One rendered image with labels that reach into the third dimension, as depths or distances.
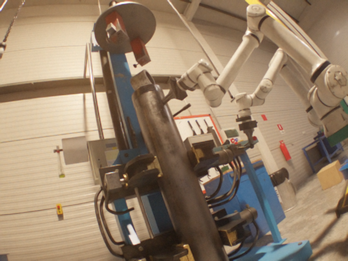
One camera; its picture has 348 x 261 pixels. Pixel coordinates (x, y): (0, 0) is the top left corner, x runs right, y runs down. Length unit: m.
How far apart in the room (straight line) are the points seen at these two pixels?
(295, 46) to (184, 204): 0.98
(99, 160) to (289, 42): 1.74
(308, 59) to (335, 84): 0.19
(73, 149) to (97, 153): 0.24
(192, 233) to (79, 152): 1.31
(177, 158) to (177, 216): 0.30
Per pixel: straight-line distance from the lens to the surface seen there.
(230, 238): 1.03
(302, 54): 1.10
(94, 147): 1.93
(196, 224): 0.99
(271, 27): 1.18
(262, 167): 2.83
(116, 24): 1.56
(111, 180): 1.03
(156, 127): 1.08
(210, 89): 0.96
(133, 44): 1.90
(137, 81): 1.33
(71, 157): 1.92
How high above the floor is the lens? 0.71
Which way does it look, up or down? 22 degrees up
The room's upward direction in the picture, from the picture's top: 21 degrees counter-clockwise
